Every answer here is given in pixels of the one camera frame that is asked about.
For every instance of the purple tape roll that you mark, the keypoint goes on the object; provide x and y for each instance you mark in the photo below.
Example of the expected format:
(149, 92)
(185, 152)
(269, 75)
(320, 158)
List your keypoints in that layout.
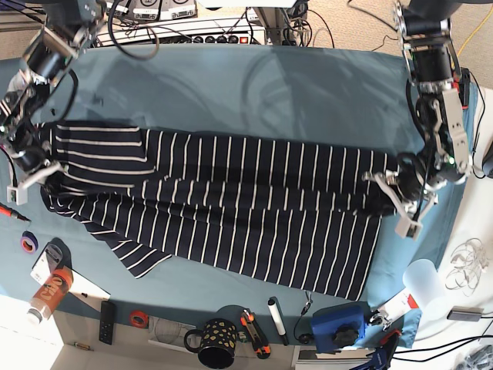
(29, 242)

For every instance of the black yellow patterned mug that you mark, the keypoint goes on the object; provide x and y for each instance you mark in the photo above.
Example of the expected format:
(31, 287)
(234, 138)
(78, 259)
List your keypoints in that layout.
(217, 346)

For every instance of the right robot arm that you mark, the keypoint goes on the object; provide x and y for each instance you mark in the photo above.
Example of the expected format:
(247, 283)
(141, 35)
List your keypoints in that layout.
(68, 29)

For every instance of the orange tape roll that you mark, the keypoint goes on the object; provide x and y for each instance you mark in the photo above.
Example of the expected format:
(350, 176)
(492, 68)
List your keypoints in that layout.
(139, 319)

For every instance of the white marker pen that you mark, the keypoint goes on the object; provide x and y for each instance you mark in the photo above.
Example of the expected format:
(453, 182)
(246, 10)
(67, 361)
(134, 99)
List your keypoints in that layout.
(278, 321)

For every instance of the white phone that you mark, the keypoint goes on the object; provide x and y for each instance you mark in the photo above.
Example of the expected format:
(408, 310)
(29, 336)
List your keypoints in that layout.
(48, 261)

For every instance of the black red clamp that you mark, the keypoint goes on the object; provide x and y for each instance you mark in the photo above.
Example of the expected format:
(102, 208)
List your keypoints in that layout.
(464, 87)

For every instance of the blue handled clamp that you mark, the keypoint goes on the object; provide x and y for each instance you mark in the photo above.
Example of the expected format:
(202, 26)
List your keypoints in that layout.
(381, 357)

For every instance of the blue box with knob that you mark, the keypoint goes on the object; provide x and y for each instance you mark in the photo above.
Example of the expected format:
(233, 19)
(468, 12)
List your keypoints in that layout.
(338, 328)

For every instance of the black remote control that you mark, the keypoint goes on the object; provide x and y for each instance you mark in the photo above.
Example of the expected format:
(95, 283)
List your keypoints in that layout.
(106, 322)

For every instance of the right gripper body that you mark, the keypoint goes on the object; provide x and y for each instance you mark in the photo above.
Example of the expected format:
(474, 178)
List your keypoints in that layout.
(32, 164)

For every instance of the power strip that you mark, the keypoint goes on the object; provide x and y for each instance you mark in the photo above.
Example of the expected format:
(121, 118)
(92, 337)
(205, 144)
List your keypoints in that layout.
(241, 38)

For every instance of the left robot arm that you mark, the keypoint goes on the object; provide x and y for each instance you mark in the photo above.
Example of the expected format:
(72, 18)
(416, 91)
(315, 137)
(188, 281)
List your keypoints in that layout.
(433, 97)

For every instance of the translucent plastic cup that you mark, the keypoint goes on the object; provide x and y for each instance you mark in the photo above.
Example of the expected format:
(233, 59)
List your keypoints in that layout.
(427, 289)

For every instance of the orange black utility knife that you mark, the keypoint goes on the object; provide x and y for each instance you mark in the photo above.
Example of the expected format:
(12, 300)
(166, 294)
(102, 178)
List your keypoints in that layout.
(258, 339)

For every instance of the orange drink bottle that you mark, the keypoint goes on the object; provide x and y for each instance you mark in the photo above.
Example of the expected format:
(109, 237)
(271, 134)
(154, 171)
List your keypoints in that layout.
(48, 297)

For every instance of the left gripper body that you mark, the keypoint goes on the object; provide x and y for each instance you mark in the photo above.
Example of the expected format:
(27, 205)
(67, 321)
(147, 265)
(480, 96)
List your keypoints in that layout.
(412, 189)

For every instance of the blue table cloth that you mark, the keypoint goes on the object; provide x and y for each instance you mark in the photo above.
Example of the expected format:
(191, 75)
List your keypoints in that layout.
(342, 97)

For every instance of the navy white striped t-shirt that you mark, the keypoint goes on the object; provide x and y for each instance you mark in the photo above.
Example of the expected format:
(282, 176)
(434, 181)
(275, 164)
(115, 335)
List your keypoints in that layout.
(295, 214)

